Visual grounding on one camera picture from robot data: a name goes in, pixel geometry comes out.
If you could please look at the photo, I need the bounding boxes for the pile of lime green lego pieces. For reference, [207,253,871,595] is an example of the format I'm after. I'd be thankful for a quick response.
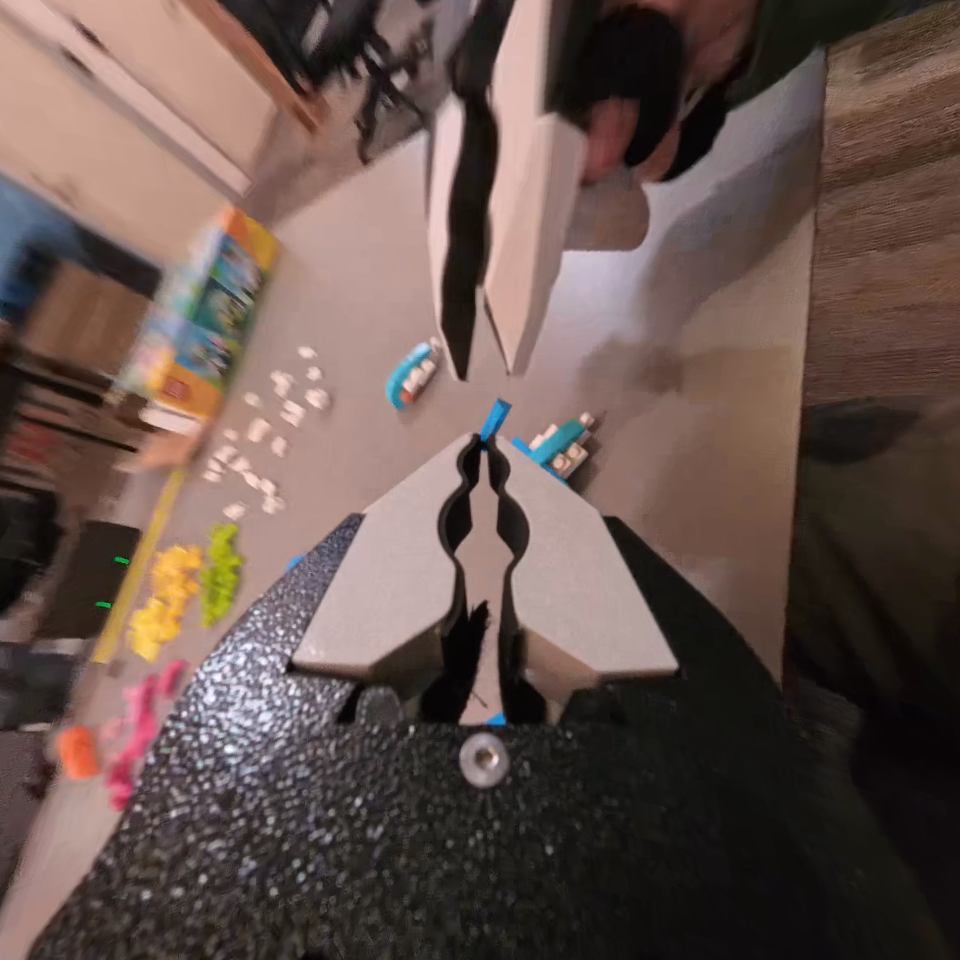
[198,522,246,628]

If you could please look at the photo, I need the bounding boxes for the white cabinet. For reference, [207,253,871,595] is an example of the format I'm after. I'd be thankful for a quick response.
[0,0,280,252]

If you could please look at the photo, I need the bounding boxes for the brown cardboard box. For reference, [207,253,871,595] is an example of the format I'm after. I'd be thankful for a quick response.
[21,261,156,378]

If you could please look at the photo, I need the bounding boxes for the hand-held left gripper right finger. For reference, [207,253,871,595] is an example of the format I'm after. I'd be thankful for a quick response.
[486,435,681,723]

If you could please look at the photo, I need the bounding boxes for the black device with green lights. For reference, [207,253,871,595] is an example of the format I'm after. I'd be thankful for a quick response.
[36,520,144,640]

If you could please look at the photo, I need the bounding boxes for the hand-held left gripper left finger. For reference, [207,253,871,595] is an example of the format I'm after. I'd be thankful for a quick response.
[291,432,483,685]

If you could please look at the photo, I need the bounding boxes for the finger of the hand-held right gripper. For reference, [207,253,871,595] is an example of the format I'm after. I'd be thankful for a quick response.
[426,96,500,381]
[482,0,591,376]

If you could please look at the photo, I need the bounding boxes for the blue lego slope piece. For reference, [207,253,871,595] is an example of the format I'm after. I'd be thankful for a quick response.
[480,399,513,456]

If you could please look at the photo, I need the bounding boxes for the blue arc lego assembly with brown brick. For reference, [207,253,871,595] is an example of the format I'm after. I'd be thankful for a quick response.
[385,337,445,411]

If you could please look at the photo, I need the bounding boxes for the blue arc lego assembly with white bricks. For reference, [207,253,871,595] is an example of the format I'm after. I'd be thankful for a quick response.
[528,411,599,481]

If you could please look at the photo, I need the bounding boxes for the pile of pink lego pieces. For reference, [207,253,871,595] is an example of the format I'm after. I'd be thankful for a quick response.
[99,658,190,813]

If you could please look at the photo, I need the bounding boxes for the group of white lego pieces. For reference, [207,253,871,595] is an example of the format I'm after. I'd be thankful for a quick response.
[201,343,336,523]

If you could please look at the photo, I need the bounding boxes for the black office chair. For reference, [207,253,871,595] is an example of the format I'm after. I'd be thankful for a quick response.
[223,0,485,165]

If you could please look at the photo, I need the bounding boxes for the orange lego pieces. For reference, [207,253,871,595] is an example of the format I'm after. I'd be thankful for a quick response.
[55,724,100,781]

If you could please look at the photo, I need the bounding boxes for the colourful lego set box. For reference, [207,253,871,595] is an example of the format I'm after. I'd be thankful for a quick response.
[120,206,280,423]

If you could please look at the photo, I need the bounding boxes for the person's right hand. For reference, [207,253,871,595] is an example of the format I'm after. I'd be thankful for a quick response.
[583,0,759,186]

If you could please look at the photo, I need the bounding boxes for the pile of yellow lego pieces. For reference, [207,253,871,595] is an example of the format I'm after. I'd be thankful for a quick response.
[126,543,205,663]

